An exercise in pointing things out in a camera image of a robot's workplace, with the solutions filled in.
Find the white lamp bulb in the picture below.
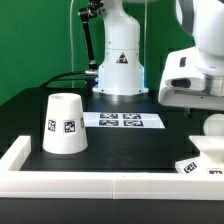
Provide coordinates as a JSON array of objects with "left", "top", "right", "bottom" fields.
[{"left": 203, "top": 114, "right": 224, "bottom": 136}]

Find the black cable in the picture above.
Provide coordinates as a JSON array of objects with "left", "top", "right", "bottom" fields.
[{"left": 40, "top": 69, "right": 100, "bottom": 89}]

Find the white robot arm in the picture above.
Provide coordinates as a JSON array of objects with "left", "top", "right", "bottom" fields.
[{"left": 93, "top": 0, "right": 224, "bottom": 111}]

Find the white lamp base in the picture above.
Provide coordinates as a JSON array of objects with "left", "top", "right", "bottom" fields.
[{"left": 175, "top": 136, "right": 224, "bottom": 175}]

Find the white cable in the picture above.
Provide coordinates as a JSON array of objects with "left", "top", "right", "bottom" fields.
[{"left": 68, "top": 0, "right": 76, "bottom": 89}]

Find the white lamp shade cone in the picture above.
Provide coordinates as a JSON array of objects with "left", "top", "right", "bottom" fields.
[{"left": 42, "top": 93, "right": 88, "bottom": 154}]

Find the white marker sheet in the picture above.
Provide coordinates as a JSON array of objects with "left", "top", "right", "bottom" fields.
[{"left": 83, "top": 112, "right": 165, "bottom": 129}]

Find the white frame wall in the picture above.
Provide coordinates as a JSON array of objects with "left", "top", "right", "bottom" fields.
[{"left": 0, "top": 136, "right": 224, "bottom": 200}]

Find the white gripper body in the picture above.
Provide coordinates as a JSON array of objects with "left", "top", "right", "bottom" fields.
[{"left": 158, "top": 47, "right": 224, "bottom": 111}]

